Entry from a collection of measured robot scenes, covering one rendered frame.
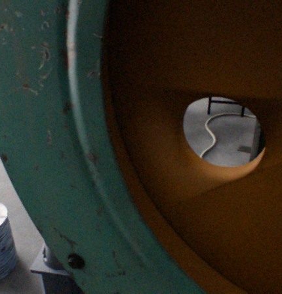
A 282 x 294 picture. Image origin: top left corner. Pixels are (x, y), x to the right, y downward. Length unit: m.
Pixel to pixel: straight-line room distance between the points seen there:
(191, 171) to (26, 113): 0.19
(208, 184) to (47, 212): 0.19
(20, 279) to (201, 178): 1.67
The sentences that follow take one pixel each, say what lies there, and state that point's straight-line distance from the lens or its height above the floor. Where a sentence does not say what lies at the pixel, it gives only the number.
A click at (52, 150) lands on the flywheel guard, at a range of 0.36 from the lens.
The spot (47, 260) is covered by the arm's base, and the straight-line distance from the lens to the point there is 1.34.
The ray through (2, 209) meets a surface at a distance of 1.93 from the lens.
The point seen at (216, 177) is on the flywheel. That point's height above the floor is 1.21.
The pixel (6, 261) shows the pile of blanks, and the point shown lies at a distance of 1.95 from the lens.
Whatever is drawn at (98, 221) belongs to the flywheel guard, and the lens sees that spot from 0.38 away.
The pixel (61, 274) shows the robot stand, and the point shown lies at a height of 0.45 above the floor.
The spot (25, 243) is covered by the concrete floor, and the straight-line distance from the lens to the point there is 2.16.
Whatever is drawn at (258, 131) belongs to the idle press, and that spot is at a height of 0.44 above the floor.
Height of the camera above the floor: 1.42
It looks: 27 degrees down
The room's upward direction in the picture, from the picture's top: straight up
